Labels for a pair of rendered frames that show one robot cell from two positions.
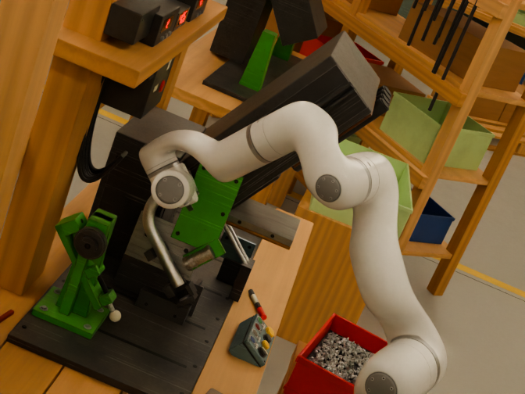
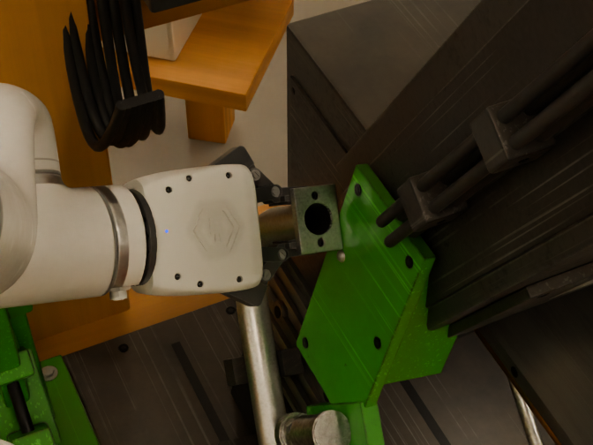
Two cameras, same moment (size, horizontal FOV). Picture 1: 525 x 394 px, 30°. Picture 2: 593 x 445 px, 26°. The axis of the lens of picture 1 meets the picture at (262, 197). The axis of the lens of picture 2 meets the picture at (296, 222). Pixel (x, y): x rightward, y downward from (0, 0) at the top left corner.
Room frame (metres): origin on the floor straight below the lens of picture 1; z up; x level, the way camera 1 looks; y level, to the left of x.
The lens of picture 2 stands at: (1.89, -0.48, 1.98)
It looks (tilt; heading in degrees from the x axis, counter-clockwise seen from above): 46 degrees down; 63
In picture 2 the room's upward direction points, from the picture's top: straight up
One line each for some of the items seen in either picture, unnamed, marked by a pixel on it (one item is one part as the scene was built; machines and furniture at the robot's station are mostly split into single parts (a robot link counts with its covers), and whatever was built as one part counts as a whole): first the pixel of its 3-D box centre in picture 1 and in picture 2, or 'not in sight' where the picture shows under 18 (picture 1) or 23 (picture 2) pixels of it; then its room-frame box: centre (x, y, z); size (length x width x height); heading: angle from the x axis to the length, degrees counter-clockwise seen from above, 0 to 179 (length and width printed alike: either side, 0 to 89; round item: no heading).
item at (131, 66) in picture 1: (142, 22); not in sight; (2.37, 0.44, 1.52); 0.90 x 0.25 x 0.04; 178
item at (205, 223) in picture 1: (209, 202); (393, 292); (2.29, 0.12, 1.17); 0.13 x 0.12 x 0.20; 178
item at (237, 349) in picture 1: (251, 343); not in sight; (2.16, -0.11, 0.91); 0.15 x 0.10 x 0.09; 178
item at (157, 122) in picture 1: (144, 184); (452, 167); (2.47, 0.31, 1.07); 0.30 x 0.18 x 0.34; 178
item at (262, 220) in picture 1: (228, 206); (562, 307); (2.44, 0.08, 1.11); 0.39 x 0.16 x 0.03; 88
